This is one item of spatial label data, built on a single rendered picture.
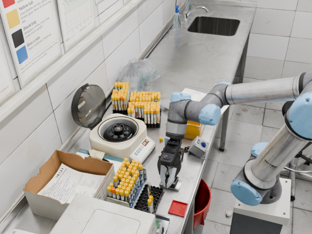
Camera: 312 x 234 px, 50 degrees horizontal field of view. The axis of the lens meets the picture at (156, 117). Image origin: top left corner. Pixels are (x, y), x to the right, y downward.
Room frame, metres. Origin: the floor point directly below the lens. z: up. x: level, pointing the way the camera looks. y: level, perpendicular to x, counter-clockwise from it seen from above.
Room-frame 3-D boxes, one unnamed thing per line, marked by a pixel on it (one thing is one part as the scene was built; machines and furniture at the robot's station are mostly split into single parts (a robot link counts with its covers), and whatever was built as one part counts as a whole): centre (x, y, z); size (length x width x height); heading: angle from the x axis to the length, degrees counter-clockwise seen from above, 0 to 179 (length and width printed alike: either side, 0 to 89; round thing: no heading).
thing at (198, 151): (1.21, -0.18, 0.92); 0.13 x 0.07 x 0.08; 69
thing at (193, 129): (1.38, -0.18, 0.93); 0.13 x 0.13 x 0.10; 68
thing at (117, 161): (1.12, 0.27, 0.92); 0.24 x 0.12 x 0.10; 69
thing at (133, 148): (1.27, 0.17, 0.94); 0.30 x 0.24 x 0.12; 60
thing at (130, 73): (1.81, 0.15, 0.97); 0.26 x 0.17 x 0.19; 173
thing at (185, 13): (3.00, -0.41, 0.94); 0.24 x 0.17 x 0.14; 69
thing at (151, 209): (0.91, 0.05, 0.93); 0.17 x 0.09 x 0.11; 159
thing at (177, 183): (1.01, -0.05, 0.89); 0.09 x 0.05 x 0.04; 67
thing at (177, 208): (0.88, -0.08, 0.88); 0.07 x 0.07 x 0.01; 69
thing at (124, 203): (0.97, 0.13, 0.91); 0.20 x 0.10 x 0.07; 159
